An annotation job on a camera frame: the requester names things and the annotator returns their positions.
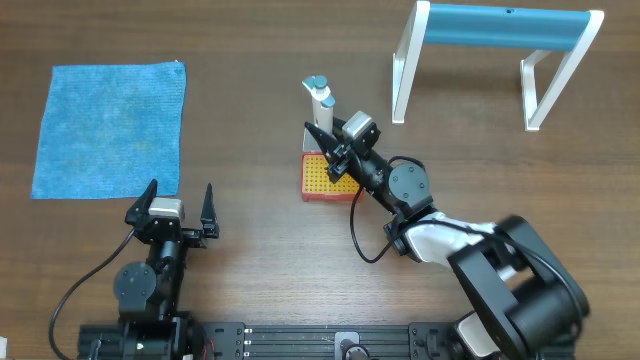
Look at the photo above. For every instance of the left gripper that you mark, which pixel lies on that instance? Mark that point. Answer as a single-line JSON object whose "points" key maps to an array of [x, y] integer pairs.
{"points": [[165, 232]]}

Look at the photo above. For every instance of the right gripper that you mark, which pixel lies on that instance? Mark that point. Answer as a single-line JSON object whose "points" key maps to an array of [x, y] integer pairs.
{"points": [[357, 162]]}

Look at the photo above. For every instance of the white pipette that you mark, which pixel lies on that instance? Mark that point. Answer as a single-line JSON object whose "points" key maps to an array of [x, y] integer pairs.
{"points": [[322, 112]]}

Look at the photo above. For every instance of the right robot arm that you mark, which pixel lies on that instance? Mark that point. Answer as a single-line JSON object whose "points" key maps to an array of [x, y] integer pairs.
{"points": [[435, 240]]}

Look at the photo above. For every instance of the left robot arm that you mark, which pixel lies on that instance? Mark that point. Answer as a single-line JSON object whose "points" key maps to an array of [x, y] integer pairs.
{"points": [[135, 287]]}

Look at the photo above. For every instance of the red and yellow tip box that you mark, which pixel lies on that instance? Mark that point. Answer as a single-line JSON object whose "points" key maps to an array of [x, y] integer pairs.
{"points": [[315, 180]]}

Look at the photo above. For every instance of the blue cloth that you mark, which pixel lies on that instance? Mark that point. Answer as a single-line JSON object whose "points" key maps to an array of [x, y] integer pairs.
{"points": [[100, 130]]}

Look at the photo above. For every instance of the white and blue stand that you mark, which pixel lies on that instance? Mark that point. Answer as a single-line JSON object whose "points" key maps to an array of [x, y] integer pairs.
{"points": [[500, 25]]}

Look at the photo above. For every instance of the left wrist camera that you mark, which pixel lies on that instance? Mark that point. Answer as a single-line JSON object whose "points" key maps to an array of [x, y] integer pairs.
{"points": [[167, 207]]}

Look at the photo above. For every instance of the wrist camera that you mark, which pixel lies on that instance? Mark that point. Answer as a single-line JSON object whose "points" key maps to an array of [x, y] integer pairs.
{"points": [[356, 125], [167, 207]]}

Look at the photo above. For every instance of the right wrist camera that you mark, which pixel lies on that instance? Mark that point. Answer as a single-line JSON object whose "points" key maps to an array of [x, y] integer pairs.
{"points": [[356, 125]]}

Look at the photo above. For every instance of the mounting rail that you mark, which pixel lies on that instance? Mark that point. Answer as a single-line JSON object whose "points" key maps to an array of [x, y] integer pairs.
{"points": [[300, 340]]}

